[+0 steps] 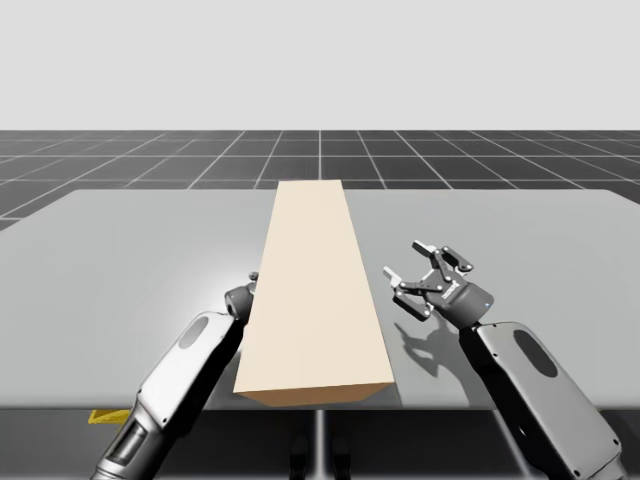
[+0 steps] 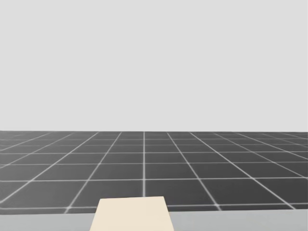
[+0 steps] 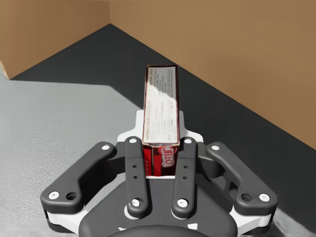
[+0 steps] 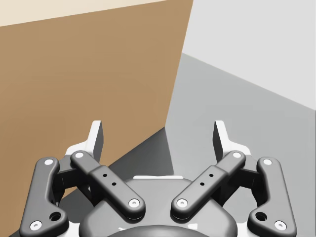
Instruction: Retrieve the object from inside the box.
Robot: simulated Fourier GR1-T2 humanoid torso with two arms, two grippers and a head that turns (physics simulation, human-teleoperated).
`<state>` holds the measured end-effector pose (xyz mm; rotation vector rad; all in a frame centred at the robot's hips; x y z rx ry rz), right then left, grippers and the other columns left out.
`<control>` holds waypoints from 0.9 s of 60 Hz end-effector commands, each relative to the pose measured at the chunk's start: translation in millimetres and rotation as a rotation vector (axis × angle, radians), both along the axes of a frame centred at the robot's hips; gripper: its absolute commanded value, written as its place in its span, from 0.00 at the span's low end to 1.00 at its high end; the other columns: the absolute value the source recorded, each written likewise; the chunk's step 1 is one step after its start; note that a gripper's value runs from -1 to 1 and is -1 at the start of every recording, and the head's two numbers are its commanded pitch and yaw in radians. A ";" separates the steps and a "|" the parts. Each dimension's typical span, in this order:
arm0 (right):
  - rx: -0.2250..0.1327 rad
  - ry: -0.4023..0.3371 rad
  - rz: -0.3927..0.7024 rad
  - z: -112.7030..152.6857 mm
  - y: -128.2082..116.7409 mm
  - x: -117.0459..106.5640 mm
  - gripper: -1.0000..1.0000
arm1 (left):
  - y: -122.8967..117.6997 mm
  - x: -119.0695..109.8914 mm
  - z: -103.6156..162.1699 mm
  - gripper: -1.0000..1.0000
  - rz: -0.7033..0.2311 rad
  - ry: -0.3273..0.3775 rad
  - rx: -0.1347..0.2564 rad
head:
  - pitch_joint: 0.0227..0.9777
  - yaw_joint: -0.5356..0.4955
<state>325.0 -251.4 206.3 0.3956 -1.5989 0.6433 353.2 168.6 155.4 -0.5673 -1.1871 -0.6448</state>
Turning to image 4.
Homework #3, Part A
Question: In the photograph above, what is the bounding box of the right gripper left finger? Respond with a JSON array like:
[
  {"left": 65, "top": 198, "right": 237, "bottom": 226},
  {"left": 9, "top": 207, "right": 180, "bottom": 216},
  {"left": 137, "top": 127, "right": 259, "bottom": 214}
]
[{"left": 19, "top": 120, "right": 146, "bottom": 237}]

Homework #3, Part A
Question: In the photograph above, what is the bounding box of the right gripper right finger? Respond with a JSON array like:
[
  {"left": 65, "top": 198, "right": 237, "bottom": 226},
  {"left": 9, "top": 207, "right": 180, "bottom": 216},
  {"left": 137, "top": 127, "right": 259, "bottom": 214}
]
[{"left": 170, "top": 120, "right": 297, "bottom": 237}]

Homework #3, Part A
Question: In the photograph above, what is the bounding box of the tall board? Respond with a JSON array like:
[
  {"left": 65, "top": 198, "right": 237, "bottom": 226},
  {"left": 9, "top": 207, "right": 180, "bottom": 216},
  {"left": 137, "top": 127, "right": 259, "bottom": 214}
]
[{"left": 0, "top": 0, "right": 195, "bottom": 237}]

